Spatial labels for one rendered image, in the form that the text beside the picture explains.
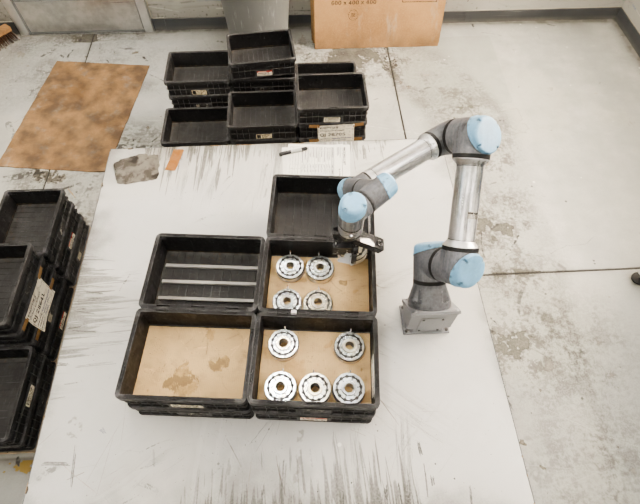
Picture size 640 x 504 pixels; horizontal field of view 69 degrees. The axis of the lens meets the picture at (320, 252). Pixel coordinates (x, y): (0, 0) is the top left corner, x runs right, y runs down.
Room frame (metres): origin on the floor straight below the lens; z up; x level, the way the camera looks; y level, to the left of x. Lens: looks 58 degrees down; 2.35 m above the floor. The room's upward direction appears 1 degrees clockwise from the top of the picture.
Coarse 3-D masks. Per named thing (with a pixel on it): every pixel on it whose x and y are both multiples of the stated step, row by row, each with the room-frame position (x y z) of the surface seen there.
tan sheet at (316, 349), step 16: (304, 336) 0.60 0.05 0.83; (320, 336) 0.60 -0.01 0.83; (336, 336) 0.60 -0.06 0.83; (368, 336) 0.60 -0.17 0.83; (304, 352) 0.54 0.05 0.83; (320, 352) 0.54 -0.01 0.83; (368, 352) 0.54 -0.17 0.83; (272, 368) 0.48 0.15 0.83; (288, 368) 0.48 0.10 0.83; (304, 368) 0.49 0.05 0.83; (320, 368) 0.49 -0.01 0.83; (336, 368) 0.49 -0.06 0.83; (352, 368) 0.49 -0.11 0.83; (368, 368) 0.49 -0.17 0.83; (368, 384) 0.43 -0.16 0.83; (368, 400) 0.38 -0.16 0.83
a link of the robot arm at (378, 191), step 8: (376, 176) 0.89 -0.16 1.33; (384, 176) 0.88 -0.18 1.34; (360, 184) 0.88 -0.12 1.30; (368, 184) 0.86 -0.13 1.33; (376, 184) 0.85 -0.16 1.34; (384, 184) 0.85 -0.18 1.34; (392, 184) 0.86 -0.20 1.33; (360, 192) 0.83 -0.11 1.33; (368, 192) 0.82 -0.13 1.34; (376, 192) 0.83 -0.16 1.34; (384, 192) 0.83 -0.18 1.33; (392, 192) 0.84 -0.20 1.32; (376, 200) 0.81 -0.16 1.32; (384, 200) 0.82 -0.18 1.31; (376, 208) 0.80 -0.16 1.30
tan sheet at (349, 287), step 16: (272, 256) 0.92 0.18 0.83; (272, 272) 0.85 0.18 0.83; (304, 272) 0.85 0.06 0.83; (336, 272) 0.85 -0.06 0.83; (352, 272) 0.85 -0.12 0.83; (272, 288) 0.78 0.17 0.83; (288, 288) 0.78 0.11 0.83; (304, 288) 0.78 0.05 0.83; (320, 288) 0.78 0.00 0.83; (336, 288) 0.78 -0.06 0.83; (352, 288) 0.79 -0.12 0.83; (368, 288) 0.79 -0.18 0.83; (320, 304) 0.72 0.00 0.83; (336, 304) 0.72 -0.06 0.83; (352, 304) 0.72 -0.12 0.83; (368, 304) 0.72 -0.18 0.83
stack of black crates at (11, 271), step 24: (0, 264) 1.06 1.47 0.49; (24, 264) 1.00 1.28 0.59; (48, 264) 1.10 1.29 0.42; (0, 288) 0.94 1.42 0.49; (24, 288) 0.92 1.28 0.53; (72, 288) 1.11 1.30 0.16; (0, 312) 0.82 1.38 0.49; (24, 312) 0.82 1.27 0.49; (48, 312) 0.90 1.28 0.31; (0, 336) 0.72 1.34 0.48; (24, 336) 0.74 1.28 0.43; (48, 336) 0.80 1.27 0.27
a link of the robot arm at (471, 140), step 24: (456, 120) 1.13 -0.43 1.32; (480, 120) 1.07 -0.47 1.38; (456, 144) 1.05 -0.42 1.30; (480, 144) 1.01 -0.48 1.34; (456, 168) 1.00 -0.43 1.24; (480, 168) 0.98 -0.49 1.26; (456, 192) 0.94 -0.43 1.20; (480, 192) 0.94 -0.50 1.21; (456, 216) 0.87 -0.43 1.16; (456, 240) 0.81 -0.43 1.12; (432, 264) 0.78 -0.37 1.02; (456, 264) 0.74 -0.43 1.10; (480, 264) 0.75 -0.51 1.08
